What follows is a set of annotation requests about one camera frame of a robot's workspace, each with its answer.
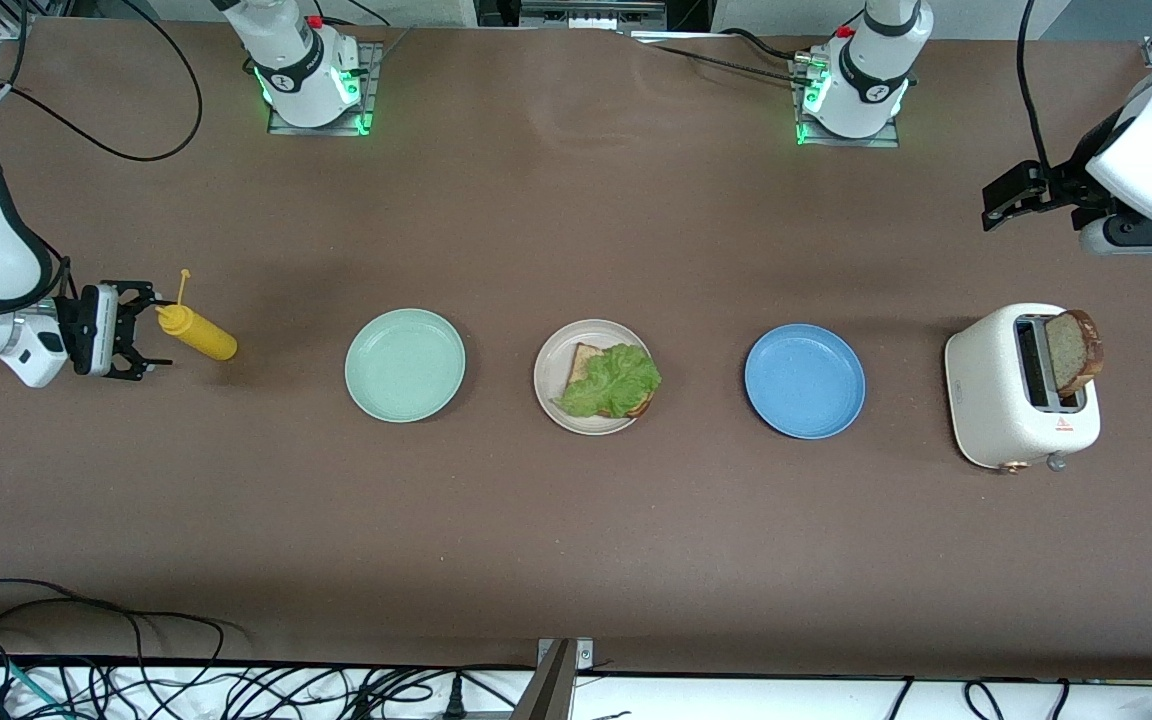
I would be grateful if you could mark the green lettuce leaf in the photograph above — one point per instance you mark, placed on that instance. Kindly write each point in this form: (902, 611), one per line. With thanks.
(616, 385)

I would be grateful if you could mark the metal table bracket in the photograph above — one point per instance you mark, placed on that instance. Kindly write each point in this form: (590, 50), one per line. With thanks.
(556, 680)

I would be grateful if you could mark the black equipment rack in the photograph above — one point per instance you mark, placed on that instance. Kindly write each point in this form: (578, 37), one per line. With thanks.
(591, 12)

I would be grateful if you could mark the yellow mustard squeeze bottle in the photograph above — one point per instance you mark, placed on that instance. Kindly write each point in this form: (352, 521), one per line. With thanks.
(201, 335)

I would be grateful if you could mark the green plate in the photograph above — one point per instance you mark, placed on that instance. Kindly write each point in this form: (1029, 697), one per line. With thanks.
(404, 365)

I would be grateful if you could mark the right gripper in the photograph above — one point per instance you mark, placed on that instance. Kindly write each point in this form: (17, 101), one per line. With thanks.
(92, 330)

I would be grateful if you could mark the blue plate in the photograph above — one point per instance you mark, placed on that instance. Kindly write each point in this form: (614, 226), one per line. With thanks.
(804, 381)

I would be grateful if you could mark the beige plate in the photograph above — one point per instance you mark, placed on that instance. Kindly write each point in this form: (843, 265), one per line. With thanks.
(551, 365)

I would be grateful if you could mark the brown bread slice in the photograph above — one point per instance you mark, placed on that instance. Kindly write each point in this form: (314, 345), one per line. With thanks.
(1074, 352)
(581, 360)

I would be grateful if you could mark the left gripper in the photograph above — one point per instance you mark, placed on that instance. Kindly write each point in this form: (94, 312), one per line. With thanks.
(1064, 184)

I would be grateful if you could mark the white toaster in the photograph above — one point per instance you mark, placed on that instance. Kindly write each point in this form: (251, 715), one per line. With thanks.
(986, 400)

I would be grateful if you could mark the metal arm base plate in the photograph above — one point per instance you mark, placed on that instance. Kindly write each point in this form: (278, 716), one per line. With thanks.
(373, 90)
(851, 142)

